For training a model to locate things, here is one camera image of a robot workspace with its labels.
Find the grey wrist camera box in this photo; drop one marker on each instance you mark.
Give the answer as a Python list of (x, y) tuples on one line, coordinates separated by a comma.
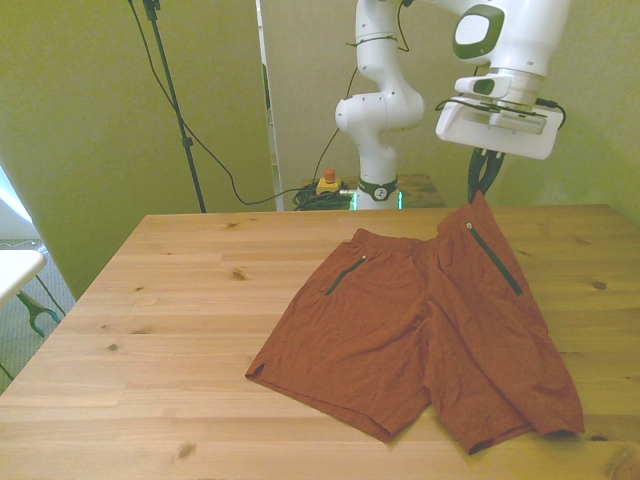
[(520, 125)]

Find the rust red shorts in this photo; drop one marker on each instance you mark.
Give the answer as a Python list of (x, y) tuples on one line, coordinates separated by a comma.
[(400, 340)]

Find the yellow emergency stop button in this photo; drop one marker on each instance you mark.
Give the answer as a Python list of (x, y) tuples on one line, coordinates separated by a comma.
[(327, 186)]

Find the small wooden side table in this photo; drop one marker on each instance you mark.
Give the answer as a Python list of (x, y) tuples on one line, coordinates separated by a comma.
[(417, 187)]

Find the white slanted board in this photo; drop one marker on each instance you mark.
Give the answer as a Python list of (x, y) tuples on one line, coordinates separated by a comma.
[(10, 215)]

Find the black tripod stand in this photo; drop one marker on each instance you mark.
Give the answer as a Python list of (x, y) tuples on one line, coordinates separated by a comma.
[(235, 187), (187, 142)]

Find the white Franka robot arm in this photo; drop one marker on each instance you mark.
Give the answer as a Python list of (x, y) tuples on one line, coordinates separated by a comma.
[(380, 110)]

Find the white vertical panel edge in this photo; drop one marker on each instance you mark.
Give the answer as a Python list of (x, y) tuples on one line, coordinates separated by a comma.
[(274, 150)]

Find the white folding table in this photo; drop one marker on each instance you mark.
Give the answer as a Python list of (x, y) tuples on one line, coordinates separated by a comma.
[(15, 272)]

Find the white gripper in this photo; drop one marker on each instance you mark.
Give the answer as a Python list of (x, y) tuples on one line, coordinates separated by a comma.
[(500, 140)]

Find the teal folding table leg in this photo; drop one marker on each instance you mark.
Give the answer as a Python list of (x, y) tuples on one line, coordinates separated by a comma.
[(35, 315)]

